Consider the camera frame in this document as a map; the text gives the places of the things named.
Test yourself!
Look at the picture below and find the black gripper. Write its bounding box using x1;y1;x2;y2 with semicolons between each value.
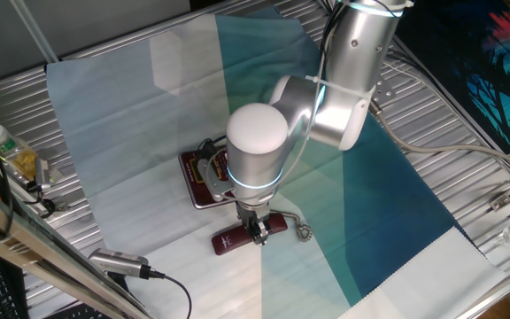
236;200;274;247

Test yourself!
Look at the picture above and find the maroon telephone handset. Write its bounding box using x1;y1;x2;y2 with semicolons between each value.
211;212;290;257

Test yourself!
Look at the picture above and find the grey robot base conduit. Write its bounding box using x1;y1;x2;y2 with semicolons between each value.
367;99;510;177

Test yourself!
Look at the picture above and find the maroon telephone base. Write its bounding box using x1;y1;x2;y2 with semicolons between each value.
177;147;239;211

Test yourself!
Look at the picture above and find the blue green patterned tablecloth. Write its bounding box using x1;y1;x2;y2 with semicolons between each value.
44;11;509;319

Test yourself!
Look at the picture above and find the plastic bottle yellow liquid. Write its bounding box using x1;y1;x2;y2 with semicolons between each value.
0;123;40;182

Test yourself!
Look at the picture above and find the dark sunset tree poster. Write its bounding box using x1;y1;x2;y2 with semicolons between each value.
390;0;510;155

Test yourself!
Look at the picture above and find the grey metal pole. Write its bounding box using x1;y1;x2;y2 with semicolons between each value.
8;0;60;64

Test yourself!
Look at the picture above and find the grey coiled handset cord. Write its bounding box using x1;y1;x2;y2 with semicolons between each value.
276;209;315;244

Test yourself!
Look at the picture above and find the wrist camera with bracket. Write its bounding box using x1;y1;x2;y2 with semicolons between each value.
194;136;239;204

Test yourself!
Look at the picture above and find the black depth camera cable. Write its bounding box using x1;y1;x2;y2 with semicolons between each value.
148;270;194;319

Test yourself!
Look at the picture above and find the large silver depth camera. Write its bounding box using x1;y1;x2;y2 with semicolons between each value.
87;247;166;281

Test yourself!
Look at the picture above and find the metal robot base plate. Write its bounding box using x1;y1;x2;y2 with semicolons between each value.
373;74;398;102

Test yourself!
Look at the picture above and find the black small camera cable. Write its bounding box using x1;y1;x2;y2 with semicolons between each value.
20;179;58;219

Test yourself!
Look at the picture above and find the aluminium frame beam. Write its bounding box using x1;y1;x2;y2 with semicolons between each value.
0;175;155;319

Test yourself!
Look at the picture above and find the small silver camera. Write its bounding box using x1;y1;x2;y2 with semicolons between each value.
33;156;53;192

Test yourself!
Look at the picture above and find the small metal corner bracket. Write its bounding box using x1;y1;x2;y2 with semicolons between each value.
488;191;510;213

